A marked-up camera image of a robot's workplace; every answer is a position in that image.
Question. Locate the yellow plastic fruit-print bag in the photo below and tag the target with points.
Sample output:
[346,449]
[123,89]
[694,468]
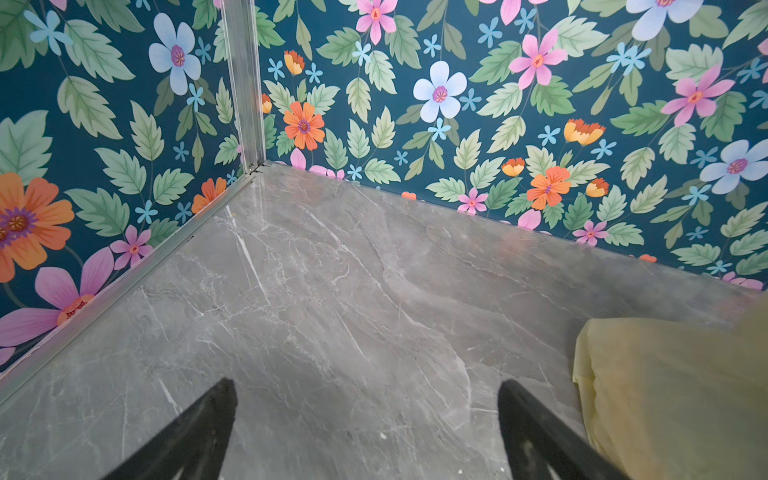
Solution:
[670,400]

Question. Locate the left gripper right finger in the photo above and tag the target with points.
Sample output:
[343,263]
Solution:
[539,445]

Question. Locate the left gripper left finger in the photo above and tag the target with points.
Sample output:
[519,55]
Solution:
[193,445]

